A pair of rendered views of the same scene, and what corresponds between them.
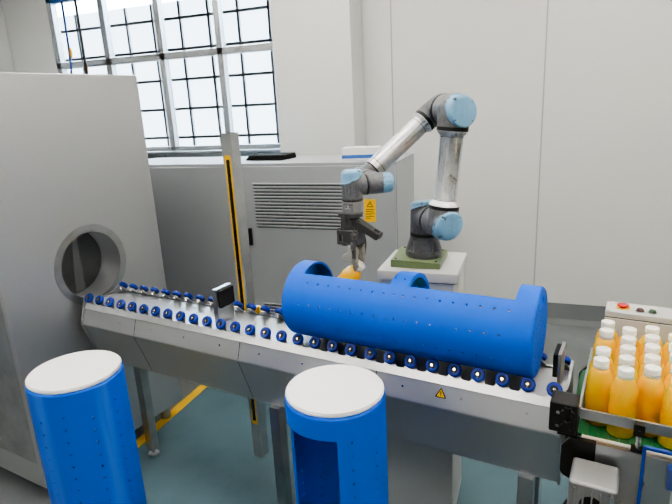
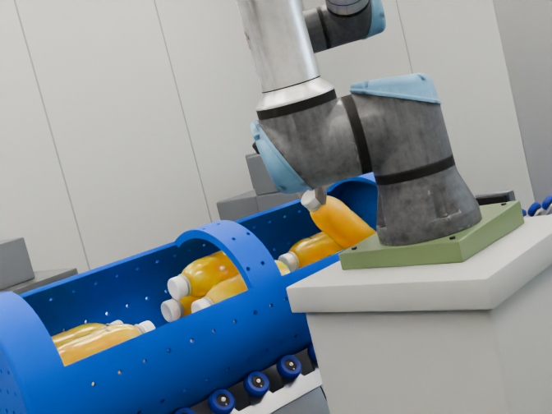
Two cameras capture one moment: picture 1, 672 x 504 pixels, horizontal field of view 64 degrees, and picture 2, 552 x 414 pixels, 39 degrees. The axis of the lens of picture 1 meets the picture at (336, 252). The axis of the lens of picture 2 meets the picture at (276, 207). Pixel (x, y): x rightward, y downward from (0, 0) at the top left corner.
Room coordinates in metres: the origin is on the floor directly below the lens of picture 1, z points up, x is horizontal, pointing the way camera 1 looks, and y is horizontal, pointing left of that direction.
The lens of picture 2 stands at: (2.38, -1.47, 1.39)
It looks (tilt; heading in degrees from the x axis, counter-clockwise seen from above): 6 degrees down; 112
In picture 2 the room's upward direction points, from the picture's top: 14 degrees counter-clockwise
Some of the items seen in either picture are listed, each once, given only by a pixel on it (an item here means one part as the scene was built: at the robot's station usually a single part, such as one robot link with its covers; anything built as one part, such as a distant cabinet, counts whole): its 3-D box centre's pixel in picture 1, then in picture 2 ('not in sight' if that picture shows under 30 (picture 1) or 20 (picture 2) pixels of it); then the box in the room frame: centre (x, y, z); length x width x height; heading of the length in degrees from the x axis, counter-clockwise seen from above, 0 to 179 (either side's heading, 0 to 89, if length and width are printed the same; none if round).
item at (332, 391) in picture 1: (334, 389); not in sight; (1.36, 0.02, 1.03); 0.28 x 0.28 x 0.01
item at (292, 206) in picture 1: (264, 257); not in sight; (3.87, 0.53, 0.72); 2.15 x 0.54 x 1.45; 69
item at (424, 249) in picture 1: (424, 242); (421, 196); (2.16, -0.37, 1.23); 0.15 x 0.15 x 0.10
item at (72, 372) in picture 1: (74, 370); not in sight; (1.56, 0.85, 1.03); 0.28 x 0.28 x 0.01
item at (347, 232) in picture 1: (351, 228); not in sight; (1.91, -0.06, 1.36); 0.09 x 0.08 x 0.12; 60
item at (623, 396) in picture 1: (622, 403); not in sight; (1.28, -0.75, 0.99); 0.07 x 0.07 x 0.19
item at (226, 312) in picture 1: (224, 303); (498, 223); (2.17, 0.49, 1.00); 0.10 x 0.04 x 0.15; 150
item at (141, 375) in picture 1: (145, 403); not in sight; (2.58, 1.06, 0.31); 0.06 x 0.06 x 0.63; 60
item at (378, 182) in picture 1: (375, 182); (290, 38); (1.96, -0.16, 1.52); 0.11 x 0.11 x 0.08; 19
